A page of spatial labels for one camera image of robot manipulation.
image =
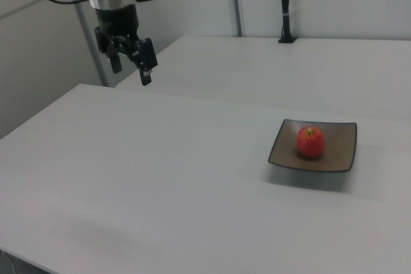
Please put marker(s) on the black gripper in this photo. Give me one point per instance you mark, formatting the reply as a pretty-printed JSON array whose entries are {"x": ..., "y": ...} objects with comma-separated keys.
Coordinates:
[{"x": 117, "y": 20}]

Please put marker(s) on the red apple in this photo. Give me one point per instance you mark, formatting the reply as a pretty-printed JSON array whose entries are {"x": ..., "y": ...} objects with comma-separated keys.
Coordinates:
[{"x": 309, "y": 144}]

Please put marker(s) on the brown square ceramic plate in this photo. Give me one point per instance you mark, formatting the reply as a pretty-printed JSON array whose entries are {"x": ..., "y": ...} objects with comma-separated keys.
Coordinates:
[{"x": 342, "y": 155}]

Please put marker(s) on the grey metal frame post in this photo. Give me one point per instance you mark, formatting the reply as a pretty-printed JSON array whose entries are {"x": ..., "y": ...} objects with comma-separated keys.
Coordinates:
[
  {"x": 100, "y": 77},
  {"x": 236, "y": 4}
]

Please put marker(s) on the black camera stand pole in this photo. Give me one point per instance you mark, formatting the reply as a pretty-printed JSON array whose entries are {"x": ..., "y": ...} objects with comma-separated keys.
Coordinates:
[{"x": 285, "y": 23}]

